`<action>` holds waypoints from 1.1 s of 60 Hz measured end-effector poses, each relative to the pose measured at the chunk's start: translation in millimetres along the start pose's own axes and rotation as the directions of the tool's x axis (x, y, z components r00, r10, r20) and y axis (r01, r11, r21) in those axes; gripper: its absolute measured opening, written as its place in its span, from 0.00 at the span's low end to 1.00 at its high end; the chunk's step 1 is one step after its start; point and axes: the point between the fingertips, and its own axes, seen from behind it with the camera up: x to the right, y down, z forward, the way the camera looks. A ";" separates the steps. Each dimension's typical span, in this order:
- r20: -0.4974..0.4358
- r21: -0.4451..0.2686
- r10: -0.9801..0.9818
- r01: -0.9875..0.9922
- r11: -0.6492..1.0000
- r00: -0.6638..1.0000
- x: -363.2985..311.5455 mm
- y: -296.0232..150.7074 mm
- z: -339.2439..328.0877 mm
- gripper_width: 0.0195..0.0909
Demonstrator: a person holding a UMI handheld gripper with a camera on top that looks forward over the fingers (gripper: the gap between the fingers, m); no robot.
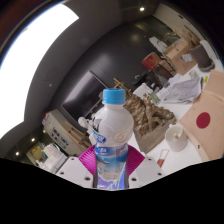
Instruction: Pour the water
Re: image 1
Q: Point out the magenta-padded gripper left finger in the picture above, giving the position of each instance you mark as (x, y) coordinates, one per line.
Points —
(75, 168)

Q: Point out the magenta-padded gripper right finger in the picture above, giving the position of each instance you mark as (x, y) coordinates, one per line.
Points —
(146, 170)

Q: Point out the white bottle with blue cap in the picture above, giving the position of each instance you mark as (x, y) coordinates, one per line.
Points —
(113, 130)

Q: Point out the wooden red-tipped stick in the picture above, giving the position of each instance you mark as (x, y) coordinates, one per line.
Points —
(162, 160)

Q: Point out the wooden easel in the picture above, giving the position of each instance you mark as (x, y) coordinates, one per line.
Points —
(76, 133)
(119, 83)

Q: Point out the white cabinet with pictures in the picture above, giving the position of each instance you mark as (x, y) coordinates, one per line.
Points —
(56, 131)

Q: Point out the white ceramic mug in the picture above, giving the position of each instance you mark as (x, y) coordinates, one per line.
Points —
(176, 138)

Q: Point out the white plaster bust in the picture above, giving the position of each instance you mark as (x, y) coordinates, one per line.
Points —
(84, 123)

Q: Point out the golden figure sculpture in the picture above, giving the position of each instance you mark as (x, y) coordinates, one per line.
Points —
(150, 115)

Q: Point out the white spray bottle green label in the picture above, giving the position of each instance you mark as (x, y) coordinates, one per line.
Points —
(154, 96)

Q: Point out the flat round red coaster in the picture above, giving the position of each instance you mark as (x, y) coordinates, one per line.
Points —
(203, 120)

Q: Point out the folded grey newspaper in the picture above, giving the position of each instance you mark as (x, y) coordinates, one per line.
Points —
(185, 90)

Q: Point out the small clear glass jar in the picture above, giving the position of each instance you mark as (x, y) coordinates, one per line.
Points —
(193, 74)

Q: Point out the yellow tag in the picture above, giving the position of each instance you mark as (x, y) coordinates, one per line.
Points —
(206, 79)

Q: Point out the red box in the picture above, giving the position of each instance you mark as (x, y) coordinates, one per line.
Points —
(151, 60)

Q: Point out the long white ceiling light panel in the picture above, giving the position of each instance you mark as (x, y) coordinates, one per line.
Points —
(30, 63)

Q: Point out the brown cardboard box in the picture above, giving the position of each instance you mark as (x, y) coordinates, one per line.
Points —
(178, 55)

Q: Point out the dried plant in grey pot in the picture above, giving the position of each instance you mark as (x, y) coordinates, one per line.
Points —
(201, 56)

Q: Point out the white plaster figure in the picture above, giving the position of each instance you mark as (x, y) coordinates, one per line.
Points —
(156, 43)

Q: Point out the round ceiling spotlights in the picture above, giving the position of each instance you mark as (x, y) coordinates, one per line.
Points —
(142, 9)

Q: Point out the black wall screen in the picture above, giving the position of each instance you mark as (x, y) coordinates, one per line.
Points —
(83, 96)

